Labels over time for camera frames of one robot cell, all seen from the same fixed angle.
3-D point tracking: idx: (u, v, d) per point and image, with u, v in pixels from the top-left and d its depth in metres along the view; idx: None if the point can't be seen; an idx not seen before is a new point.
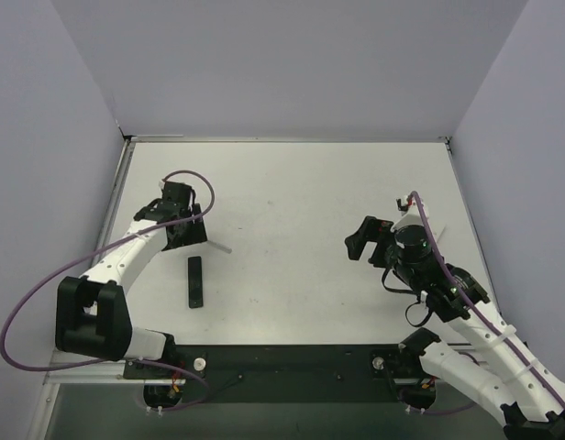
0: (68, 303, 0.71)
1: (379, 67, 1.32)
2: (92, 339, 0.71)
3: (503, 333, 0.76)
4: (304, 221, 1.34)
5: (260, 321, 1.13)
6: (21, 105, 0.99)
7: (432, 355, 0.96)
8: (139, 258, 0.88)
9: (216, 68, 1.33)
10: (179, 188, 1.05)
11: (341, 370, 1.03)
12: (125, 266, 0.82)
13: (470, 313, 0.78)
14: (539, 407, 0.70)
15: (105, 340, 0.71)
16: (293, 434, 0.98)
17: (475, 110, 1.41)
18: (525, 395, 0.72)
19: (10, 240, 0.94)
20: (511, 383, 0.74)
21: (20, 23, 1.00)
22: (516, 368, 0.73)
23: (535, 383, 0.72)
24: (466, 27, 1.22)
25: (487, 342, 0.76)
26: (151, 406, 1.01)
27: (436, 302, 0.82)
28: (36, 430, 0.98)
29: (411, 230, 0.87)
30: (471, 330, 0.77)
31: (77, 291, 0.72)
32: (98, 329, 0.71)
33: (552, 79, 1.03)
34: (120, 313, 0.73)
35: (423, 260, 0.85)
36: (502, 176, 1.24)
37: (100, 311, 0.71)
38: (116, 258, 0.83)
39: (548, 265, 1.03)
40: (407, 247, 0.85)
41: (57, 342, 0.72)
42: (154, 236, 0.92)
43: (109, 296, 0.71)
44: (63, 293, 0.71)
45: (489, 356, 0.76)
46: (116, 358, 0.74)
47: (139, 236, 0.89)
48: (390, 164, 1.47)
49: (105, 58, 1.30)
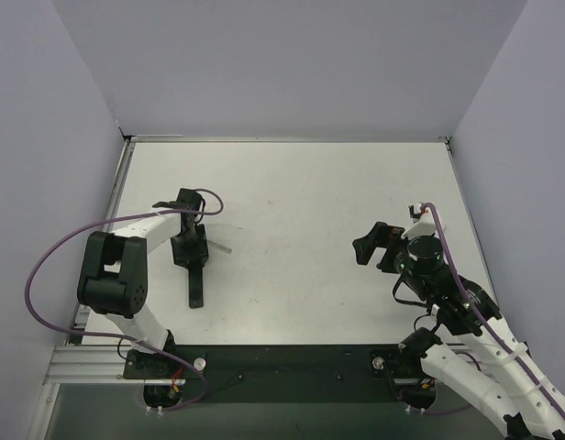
0: (94, 253, 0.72)
1: (380, 68, 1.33)
2: (114, 288, 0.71)
3: (515, 351, 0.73)
4: (305, 221, 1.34)
5: (260, 320, 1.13)
6: (23, 102, 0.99)
7: (435, 357, 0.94)
8: (160, 233, 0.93)
9: (216, 68, 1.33)
10: (193, 193, 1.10)
11: (341, 370, 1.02)
12: (147, 232, 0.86)
13: (482, 330, 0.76)
14: (547, 426, 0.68)
15: (129, 285, 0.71)
16: (293, 434, 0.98)
17: (473, 111, 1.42)
18: (533, 412, 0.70)
19: (11, 238, 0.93)
20: (519, 400, 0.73)
21: (20, 20, 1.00)
22: (526, 387, 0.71)
23: (544, 401, 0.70)
24: (466, 27, 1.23)
25: (497, 359, 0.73)
26: (151, 406, 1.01)
27: (447, 315, 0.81)
28: (36, 430, 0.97)
29: (424, 241, 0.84)
30: (483, 346, 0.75)
31: (105, 242, 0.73)
32: (121, 278, 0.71)
33: (551, 79, 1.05)
34: (142, 268, 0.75)
35: (435, 273, 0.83)
36: (502, 175, 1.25)
37: (127, 258, 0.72)
38: (138, 226, 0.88)
39: (548, 263, 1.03)
40: (420, 260, 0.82)
41: (79, 291, 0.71)
42: (171, 218, 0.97)
43: (136, 247, 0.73)
44: (92, 244, 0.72)
45: (498, 371, 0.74)
46: (132, 311, 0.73)
47: (159, 214, 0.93)
48: (390, 164, 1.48)
49: (105, 57, 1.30)
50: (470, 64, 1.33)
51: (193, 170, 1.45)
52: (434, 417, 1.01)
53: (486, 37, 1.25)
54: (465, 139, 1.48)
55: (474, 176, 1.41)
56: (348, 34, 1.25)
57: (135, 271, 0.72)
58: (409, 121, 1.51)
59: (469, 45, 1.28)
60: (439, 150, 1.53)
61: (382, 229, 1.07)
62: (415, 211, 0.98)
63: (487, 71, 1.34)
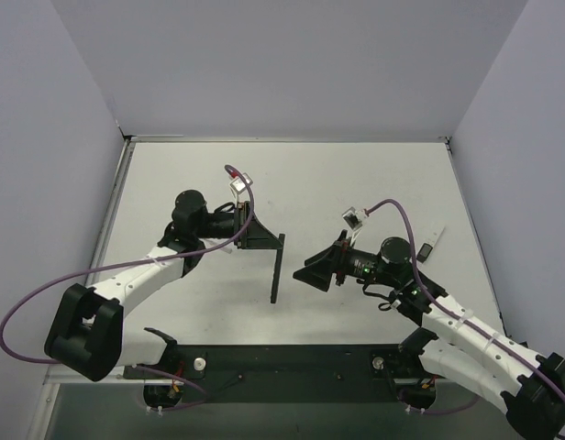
0: (68, 311, 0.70)
1: (380, 67, 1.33)
2: (81, 351, 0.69)
3: (461, 316, 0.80)
4: (305, 221, 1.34)
5: (260, 321, 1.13)
6: (22, 102, 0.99)
7: (430, 351, 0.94)
8: (151, 284, 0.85)
9: (216, 67, 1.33)
10: (188, 219, 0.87)
11: (341, 370, 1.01)
12: (133, 288, 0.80)
13: (432, 307, 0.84)
14: (513, 375, 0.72)
15: (92, 356, 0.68)
16: (293, 434, 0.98)
17: (473, 112, 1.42)
18: (497, 367, 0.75)
19: (12, 238, 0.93)
20: (484, 360, 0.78)
21: (21, 19, 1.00)
22: (481, 345, 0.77)
23: (502, 353, 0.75)
24: (466, 26, 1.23)
25: (451, 328, 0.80)
26: (151, 406, 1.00)
27: (405, 306, 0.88)
28: (36, 430, 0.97)
29: (393, 244, 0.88)
30: (437, 322, 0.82)
31: (80, 301, 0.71)
32: (88, 343, 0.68)
33: (552, 77, 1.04)
34: (116, 335, 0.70)
35: (400, 271, 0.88)
36: (502, 175, 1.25)
37: (94, 324, 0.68)
38: (127, 277, 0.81)
39: (548, 263, 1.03)
40: (390, 263, 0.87)
41: (46, 345, 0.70)
42: (172, 266, 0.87)
43: (109, 313, 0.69)
44: (68, 298, 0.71)
45: (458, 341, 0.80)
46: (94, 378, 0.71)
47: (156, 261, 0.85)
48: (390, 164, 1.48)
49: (105, 57, 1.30)
50: (470, 63, 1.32)
51: (193, 171, 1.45)
52: (432, 416, 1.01)
53: (485, 37, 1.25)
54: (465, 139, 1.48)
55: (474, 176, 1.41)
56: (347, 34, 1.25)
57: (105, 339, 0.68)
58: (409, 121, 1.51)
59: (469, 44, 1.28)
60: (438, 150, 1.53)
61: (338, 249, 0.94)
62: (357, 218, 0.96)
63: (487, 71, 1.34)
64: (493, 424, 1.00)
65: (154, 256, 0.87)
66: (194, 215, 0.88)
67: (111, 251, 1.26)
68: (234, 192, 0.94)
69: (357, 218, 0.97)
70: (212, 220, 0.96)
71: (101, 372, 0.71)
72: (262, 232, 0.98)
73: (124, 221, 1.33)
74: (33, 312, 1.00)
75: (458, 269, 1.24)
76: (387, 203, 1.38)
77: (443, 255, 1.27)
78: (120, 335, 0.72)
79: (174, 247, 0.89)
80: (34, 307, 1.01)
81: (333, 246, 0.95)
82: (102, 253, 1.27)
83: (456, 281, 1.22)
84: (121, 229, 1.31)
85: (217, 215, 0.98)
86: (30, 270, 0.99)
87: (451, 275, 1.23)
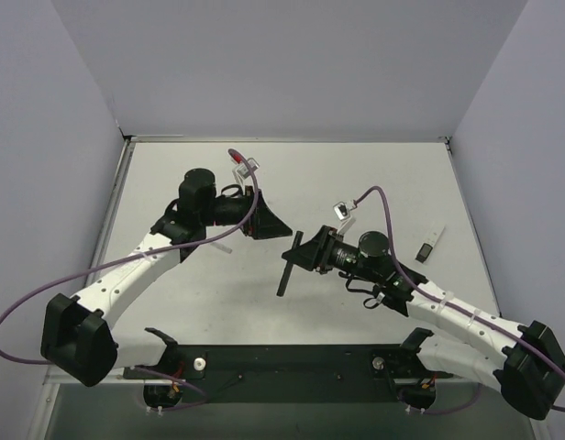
0: (53, 321, 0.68)
1: (380, 66, 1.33)
2: (72, 360, 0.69)
3: (443, 299, 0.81)
4: (305, 221, 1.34)
5: (260, 321, 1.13)
6: (23, 102, 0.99)
7: (426, 349, 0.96)
8: (142, 280, 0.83)
9: (216, 66, 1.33)
10: (193, 195, 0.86)
11: (341, 370, 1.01)
12: (120, 292, 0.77)
13: (415, 294, 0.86)
14: (498, 348, 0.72)
15: (85, 367, 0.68)
16: (293, 434, 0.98)
17: (473, 112, 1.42)
18: (483, 343, 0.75)
19: (12, 237, 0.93)
20: (470, 339, 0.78)
21: (21, 19, 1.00)
22: (464, 324, 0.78)
23: (485, 328, 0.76)
24: (466, 25, 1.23)
25: (435, 312, 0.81)
26: (151, 406, 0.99)
27: (391, 300, 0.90)
28: (36, 430, 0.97)
29: (371, 238, 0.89)
30: (421, 307, 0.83)
31: (65, 312, 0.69)
32: (78, 354, 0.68)
33: (551, 77, 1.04)
34: (105, 343, 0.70)
35: (380, 265, 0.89)
36: (503, 175, 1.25)
37: (81, 339, 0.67)
38: (113, 280, 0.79)
39: (548, 263, 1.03)
40: (371, 257, 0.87)
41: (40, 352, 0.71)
42: (165, 258, 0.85)
43: (94, 327, 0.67)
44: (51, 308, 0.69)
45: (442, 323, 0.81)
46: (94, 381, 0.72)
47: (146, 257, 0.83)
48: (390, 164, 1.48)
49: (105, 57, 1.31)
50: (470, 63, 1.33)
51: None
52: (437, 417, 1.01)
53: (485, 36, 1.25)
54: (464, 139, 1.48)
55: (474, 176, 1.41)
56: (347, 34, 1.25)
57: (92, 352, 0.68)
58: (409, 120, 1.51)
59: (469, 44, 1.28)
60: (439, 149, 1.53)
61: (326, 233, 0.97)
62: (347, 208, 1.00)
63: (487, 71, 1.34)
64: (494, 424, 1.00)
65: (144, 249, 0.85)
66: (203, 192, 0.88)
67: (112, 251, 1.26)
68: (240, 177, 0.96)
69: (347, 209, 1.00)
70: (217, 203, 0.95)
71: (96, 377, 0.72)
72: (273, 220, 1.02)
73: (124, 221, 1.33)
74: (33, 310, 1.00)
75: (458, 269, 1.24)
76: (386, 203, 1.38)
77: (443, 254, 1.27)
78: (110, 342, 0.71)
79: (174, 229, 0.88)
80: (34, 307, 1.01)
81: (324, 228, 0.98)
82: (102, 253, 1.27)
83: (457, 281, 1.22)
84: (121, 229, 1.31)
85: (221, 199, 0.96)
86: (30, 270, 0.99)
87: (451, 275, 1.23)
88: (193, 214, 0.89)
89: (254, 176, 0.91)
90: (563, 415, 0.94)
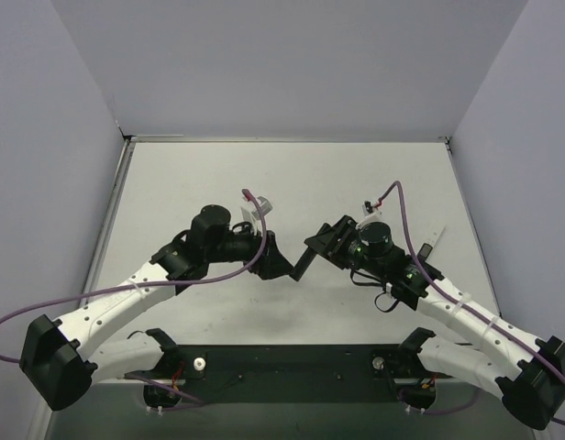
0: (32, 342, 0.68)
1: (379, 67, 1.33)
2: (42, 385, 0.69)
3: (459, 301, 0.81)
4: (305, 221, 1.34)
5: (260, 321, 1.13)
6: (23, 101, 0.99)
7: (428, 349, 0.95)
8: (131, 311, 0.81)
9: (216, 66, 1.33)
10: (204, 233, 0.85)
11: (341, 370, 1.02)
12: (102, 324, 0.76)
13: (428, 291, 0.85)
14: (513, 361, 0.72)
15: (54, 393, 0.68)
16: (294, 434, 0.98)
17: (473, 112, 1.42)
18: (496, 352, 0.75)
19: (12, 237, 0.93)
20: (481, 346, 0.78)
21: (21, 18, 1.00)
22: (480, 330, 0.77)
23: (501, 338, 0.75)
24: (466, 25, 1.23)
25: (448, 313, 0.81)
26: (151, 406, 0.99)
27: (400, 291, 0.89)
28: (36, 430, 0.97)
29: (371, 227, 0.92)
30: (434, 304, 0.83)
31: (45, 335, 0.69)
32: (49, 379, 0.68)
33: (551, 77, 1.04)
34: (77, 374, 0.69)
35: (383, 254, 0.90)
36: (503, 175, 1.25)
37: (54, 367, 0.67)
38: (99, 310, 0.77)
39: (548, 263, 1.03)
40: (371, 244, 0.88)
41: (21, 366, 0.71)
42: (156, 292, 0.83)
43: (65, 360, 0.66)
44: (33, 329, 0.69)
45: (454, 324, 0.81)
46: (62, 406, 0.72)
47: (137, 288, 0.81)
48: (390, 164, 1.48)
49: (106, 56, 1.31)
50: (470, 63, 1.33)
51: (193, 172, 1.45)
52: (437, 417, 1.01)
53: (485, 35, 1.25)
54: (464, 139, 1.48)
55: (474, 176, 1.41)
56: (347, 33, 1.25)
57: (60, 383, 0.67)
58: (409, 120, 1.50)
59: (469, 44, 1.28)
60: (439, 150, 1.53)
61: (346, 223, 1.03)
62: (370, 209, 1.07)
63: (487, 71, 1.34)
64: (494, 425, 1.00)
65: (138, 280, 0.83)
66: (215, 228, 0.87)
67: (111, 251, 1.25)
68: (251, 214, 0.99)
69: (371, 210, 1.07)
70: (227, 240, 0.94)
71: (65, 402, 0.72)
72: (281, 260, 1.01)
73: (124, 221, 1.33)
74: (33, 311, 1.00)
75: (458, 269, 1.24)
76: (386, 203, 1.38)
77: (443, 254, 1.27)
78: (84, 374, 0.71)
79: (174, 261, 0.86)
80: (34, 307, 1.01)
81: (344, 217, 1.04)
82: (102, 254, 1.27)
83: (457, 281, 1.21)
84: (121, 229, 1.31)
85: (231, 237, 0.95)
86: (30, 270, 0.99)
87: (451, 275, 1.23)
88: (198, 249, 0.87)
89: (264, 222, 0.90)
90: (562, 414, 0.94)
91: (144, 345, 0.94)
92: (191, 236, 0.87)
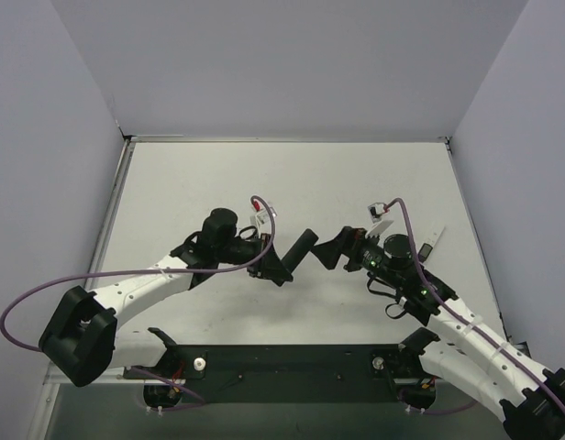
0: (66, 310, 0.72)
1: (379, 66, 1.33)
2: (68, 357, 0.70)
3: (470, 322, 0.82)
4: (304, 221, 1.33)
5: (259, 323, 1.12)
6: (23, 101, 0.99)
7: (432, 353, 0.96)
8: (157, 293, 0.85)
9: (216, 66, 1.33)
10: (216, 231, 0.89)
11: (341, 370, 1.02)
12: (133, 300, 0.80)
13: (440, 310, 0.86)
14: (517, 388, 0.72)
15: (78, 362, 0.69)
16: (293, 434, 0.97)
17: (473, 112, 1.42)
18: (503, 377, 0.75)
19: (12, 237, 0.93)
20: (489, 368, 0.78)
21: (22, 19, 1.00)
22: (488, 353, 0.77)
23: (508, 364, 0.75)
24: (466, 25, 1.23)
25: (459, 332, 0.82)
26: (151, 406, 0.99)
27: (412, 306, 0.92)
28: (36, 429, 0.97)
29: (396, 241, 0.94)
30: (445, 324, 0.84)
31: (79, 304, 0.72)
32: (76, 351, 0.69)
33: (552, 76, 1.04)
34: (104, 348, 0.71)
35: (404, 269, 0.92)
36: (503, 175, 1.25)
37: (87, 335, 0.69)
38: (130, 286, 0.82)
39: (548, 262, 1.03)
40: (393, 257, 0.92)
41: (41, 341, 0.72)
42: (180, 279, 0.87)
43: (102, 325, 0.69)
44: (68, 299, 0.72)
45: (463, 346, 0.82)
46: (79, 384, 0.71)
47: (162, 273, 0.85)
48: (390, 164, 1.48)
49: (106, 57, 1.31)
50: (470, 63, 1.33)
51: (193, 172, 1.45)
52: (437, 417, 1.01)
53: (484, 35, 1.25)
54: (464, 140, 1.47)
55: (474, 177, 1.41)
56: (346, 33, 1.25)
57: (93, 347, 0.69)
58: (409, 121, 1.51)
59: (469, 43, 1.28)
60: (438, 150, 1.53)
61: (348, 234, 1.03)
62: (376, 211, 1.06)
63: (486, 70, 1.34)
64: (494, 425, 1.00)
65: (162, 266, 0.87)
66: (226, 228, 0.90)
67: (111, 251, 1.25)
68: (258, 219, 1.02)
69: (377, 212, 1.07)
70: (233, 242, 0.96)
71: (83, 380, 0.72)
72: (277, 264, 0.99)
73: (124, 221, 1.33)
74: (33, 312, 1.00)
75: (459, 269, 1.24)
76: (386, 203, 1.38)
77: (443, 254, 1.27)
78: (109, 349, 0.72)
79: (189, 258, 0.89)
80: (34, 308, 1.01)
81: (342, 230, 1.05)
82: (102, 252, 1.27)
83: (457, 282, 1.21)
84: (120, 229, 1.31)
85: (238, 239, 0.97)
86: (30, 271, 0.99)
87: (451, 275, 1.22)
88: (209, 248, 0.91)
89: (274, 222, 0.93)
90: None
91: (149, 339, 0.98)
92: (201, 235, 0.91)
